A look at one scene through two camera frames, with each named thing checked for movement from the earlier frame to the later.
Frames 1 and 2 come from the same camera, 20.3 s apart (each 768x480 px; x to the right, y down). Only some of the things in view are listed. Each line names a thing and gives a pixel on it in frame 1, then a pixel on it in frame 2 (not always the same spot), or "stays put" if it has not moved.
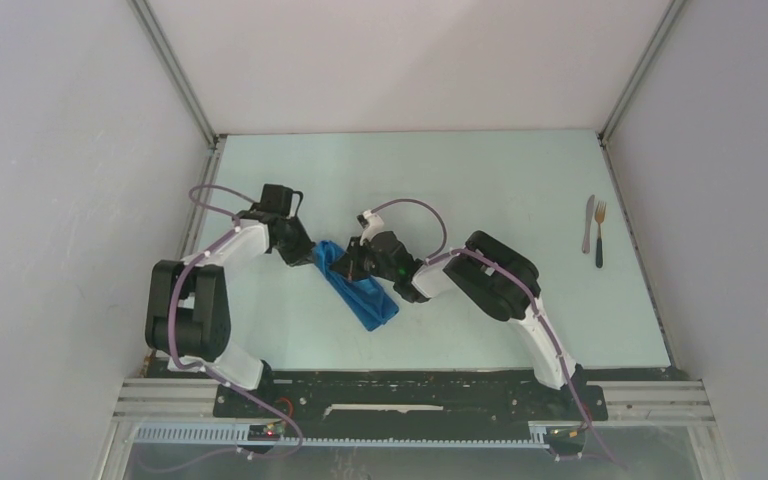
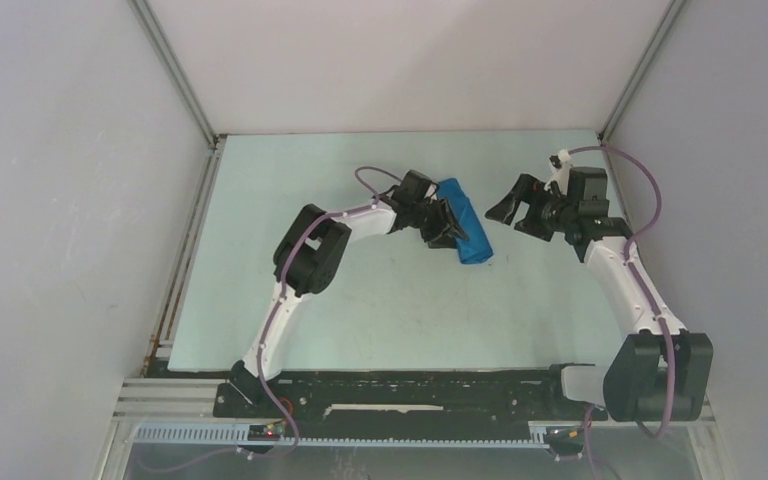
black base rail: [409, 398] stays put
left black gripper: [304, 253] → [443, 224]
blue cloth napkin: [369, 298] → [477, 246]
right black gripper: [348, 265] → [530, 191]
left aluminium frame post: [192, 101] stays put
